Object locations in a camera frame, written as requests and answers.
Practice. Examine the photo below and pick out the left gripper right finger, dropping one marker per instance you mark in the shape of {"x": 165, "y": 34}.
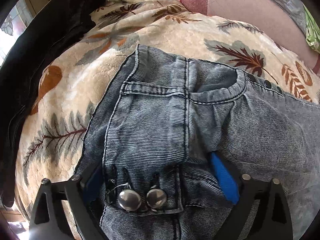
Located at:
{"x": 262, "y": 202}

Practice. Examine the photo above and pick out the pink sofa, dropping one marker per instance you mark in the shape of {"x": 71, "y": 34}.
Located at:
{"x": 267, "y": 16}

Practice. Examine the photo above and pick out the green white patterned quilt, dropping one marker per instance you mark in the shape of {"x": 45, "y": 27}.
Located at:
{"x": 312, "y": 31}

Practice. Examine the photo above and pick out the cream leaf-pattern fleece blanket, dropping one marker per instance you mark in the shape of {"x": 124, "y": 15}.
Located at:
{"x": 72, "y": 83}

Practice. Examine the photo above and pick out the black jacket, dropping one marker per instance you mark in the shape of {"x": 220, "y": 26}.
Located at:
{"x": 59, "y": 25}

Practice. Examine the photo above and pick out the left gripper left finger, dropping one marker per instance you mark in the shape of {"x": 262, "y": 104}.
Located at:
{"x": 48, "y": 219}

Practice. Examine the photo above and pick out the grey-blue denim pants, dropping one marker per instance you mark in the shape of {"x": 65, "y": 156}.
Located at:
{"x": 161, "y": 120}

